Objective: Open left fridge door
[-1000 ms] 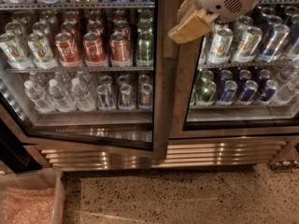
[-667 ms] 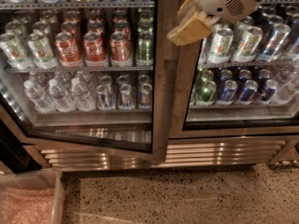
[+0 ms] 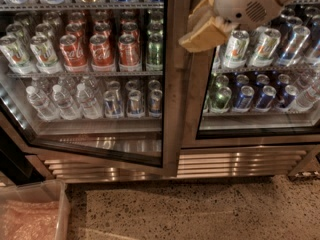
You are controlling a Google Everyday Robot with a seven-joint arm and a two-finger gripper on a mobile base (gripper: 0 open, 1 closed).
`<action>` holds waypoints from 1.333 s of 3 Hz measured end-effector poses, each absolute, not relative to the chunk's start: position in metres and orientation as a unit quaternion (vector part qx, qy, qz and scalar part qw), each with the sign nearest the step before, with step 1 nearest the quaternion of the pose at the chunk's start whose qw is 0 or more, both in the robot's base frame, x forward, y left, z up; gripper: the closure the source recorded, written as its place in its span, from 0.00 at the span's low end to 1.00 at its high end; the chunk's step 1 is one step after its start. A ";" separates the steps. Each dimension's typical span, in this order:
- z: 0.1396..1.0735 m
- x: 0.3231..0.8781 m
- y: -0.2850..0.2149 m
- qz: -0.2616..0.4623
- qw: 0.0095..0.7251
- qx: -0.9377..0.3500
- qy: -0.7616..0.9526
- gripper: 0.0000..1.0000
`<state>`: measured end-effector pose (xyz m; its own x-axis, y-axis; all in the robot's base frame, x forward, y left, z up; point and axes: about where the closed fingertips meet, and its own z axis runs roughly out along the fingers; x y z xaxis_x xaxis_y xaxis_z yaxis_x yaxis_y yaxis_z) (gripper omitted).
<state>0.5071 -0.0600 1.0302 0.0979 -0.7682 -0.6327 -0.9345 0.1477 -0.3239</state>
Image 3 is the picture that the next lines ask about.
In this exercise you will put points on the front green soda can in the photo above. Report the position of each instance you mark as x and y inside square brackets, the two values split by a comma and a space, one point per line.
[154, 53]

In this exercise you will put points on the door 7up can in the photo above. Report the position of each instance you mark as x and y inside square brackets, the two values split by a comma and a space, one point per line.
[265, 47]
[235, 51]

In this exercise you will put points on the middle red bull can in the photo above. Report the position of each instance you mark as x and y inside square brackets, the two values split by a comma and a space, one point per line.
[135, 106]

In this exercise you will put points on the clear plastic storage bin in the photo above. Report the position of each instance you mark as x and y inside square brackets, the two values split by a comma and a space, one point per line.
[48, 191]

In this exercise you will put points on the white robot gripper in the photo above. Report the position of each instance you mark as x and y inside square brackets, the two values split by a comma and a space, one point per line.
[246, 4]

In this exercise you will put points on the right door left 7up can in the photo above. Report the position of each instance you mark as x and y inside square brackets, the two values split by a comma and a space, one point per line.
[235, 51]

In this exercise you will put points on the silver blue tall can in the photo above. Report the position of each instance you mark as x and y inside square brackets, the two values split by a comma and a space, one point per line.
[294, 43]

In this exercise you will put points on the right red bull can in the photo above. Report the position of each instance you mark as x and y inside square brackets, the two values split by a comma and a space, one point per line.
[155, 103]

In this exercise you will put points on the green can lower right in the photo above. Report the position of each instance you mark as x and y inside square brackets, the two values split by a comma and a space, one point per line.
[220, 100]

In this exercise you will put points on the pink bubble wrap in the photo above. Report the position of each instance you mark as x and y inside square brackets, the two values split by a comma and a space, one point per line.
[29, 221]

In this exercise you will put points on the fridge glass door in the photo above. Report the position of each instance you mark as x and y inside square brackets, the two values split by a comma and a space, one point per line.
[205, 129]
[149, 142]

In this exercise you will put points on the red bull can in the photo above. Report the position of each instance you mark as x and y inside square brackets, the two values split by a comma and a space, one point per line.
[112, 105]
[135, 106]
[155, 103]

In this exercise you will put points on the steel fridge bottom grille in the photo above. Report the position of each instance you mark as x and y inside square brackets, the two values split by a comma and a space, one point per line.
[192, 164]

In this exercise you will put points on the right door water bottle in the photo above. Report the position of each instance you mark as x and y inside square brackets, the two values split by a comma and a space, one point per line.
[307, 96]

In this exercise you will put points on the front left 7up can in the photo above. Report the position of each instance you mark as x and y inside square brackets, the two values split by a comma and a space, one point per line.
[17, 55]

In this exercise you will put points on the coca-cola can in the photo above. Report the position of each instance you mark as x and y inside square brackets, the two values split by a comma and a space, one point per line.
[72, 50]
[102, 55]

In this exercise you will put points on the left red bull can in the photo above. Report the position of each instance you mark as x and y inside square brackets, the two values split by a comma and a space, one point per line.
[112, 105]

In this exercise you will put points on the left blue can lower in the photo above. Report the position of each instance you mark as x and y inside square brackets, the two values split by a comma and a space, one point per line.
[244, 99]

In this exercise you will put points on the front left coca-cola can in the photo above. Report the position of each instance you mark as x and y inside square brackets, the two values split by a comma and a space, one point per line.
[72, 50]

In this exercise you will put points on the middle water bottle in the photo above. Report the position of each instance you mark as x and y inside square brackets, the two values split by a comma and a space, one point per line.
[69, 110]

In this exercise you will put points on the left water bottle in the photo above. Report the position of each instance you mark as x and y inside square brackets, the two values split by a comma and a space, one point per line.
[44, 106]

